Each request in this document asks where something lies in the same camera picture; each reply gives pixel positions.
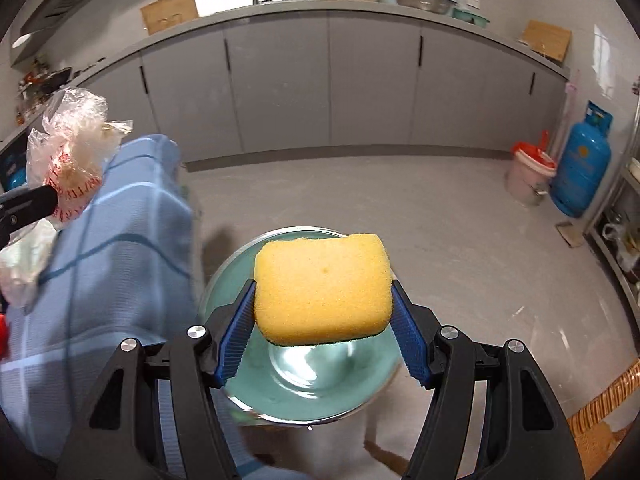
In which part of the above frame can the clear red-printed plastic bag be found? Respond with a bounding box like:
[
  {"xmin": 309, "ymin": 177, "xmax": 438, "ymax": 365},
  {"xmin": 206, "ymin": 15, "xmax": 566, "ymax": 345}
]
[{"xmin": 1, "ymin": 88, "xmax": 134, "ymax": 308}]

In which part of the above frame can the yellow sponge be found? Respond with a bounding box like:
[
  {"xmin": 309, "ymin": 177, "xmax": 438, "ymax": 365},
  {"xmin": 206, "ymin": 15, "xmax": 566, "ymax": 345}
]
[{"xmin": 254, "ymin": 234, "xmax": 393, "ymax": 347}]

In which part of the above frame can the teal metal-rimmed trash bin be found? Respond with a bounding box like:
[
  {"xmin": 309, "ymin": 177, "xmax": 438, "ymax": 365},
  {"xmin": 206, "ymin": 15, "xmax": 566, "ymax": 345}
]
[{"xmin": 198, "ymin": 226, "xmax": 401, "ymax": 426}]

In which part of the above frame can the grey kitchen cabinet run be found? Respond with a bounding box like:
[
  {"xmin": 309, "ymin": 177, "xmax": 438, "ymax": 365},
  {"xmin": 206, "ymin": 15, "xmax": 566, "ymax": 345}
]
[{"xmin": 76, "ymin": 0, "xmax": 568, "ymax": 164}]

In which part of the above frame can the wicker basket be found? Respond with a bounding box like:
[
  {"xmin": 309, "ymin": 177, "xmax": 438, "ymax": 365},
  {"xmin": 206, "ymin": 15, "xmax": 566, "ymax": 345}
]
[{"xmin": 567, "ymin": 360, "xmax": 640, "ymax": 479}]

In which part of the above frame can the blue checked tablecloth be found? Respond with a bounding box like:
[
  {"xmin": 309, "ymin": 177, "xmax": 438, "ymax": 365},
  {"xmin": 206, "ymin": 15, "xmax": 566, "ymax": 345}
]
[{"xmin": 0, "ymin": 133, "xmax": 312, "ymax": 480}]

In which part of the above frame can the black wok on stove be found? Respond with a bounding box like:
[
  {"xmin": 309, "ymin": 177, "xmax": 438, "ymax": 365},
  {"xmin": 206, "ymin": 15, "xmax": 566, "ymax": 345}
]
[{"xmin": 40, "ymin": 67, "xmax": 73, "ymax": 96}]

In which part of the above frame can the cardboard scrap on floor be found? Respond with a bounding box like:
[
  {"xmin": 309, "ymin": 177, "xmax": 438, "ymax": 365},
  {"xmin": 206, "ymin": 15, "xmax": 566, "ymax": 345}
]
[{"xmin": 554, "ymin": 221, "xmax": 585, "ymax": 248}]

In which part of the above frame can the metal storage shelf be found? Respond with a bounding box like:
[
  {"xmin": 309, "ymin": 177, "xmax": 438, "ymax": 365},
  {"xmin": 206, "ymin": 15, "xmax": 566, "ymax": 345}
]
[{"xmin": 585, "ymin": 104, "xmax": 639, "ymax": 323}]

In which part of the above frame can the white bucket red bag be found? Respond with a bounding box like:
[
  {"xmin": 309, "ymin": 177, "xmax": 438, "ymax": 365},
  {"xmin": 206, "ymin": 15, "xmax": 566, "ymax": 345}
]
[{"xmin": 504, "ymin": 130, "xmax": 558, "ymax": 207}]

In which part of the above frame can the left wooden cutting board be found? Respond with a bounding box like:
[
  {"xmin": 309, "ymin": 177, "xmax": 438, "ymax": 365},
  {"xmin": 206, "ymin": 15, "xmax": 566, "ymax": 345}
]
[{"xmin": 140, "ymin": 0, "xmax": 200, "ymax": 35}]

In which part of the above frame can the wooden cutting board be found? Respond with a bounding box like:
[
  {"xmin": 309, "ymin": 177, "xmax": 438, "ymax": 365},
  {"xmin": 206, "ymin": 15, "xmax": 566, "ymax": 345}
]
[
  {"xmin": 520, "ymin": 20, "xmax": 572, "ymax": 64},
  {"xmin": 140, "ymin": 0, "xmax": 200, "ymax": 35}
]

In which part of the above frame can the blue gas cylinder right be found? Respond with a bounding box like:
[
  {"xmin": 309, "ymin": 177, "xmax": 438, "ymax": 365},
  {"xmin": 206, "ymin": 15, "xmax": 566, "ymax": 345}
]
[{"xmin": 550, "ymin": 101, "xmax": 613, "ymax": 218}]

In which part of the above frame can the right wooden cutting board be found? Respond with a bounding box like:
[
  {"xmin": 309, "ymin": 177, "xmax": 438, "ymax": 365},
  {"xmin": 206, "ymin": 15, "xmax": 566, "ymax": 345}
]
[{"xmin": 520, "ymin": 20, "xmax": 572, "ymax": 64}]

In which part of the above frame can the teal plastic basin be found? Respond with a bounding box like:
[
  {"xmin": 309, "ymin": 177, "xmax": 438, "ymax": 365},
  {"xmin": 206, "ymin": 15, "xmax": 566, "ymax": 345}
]
[{"xmin": 451, "ymin": 6, "xmax": 490, "ymax": 28}]

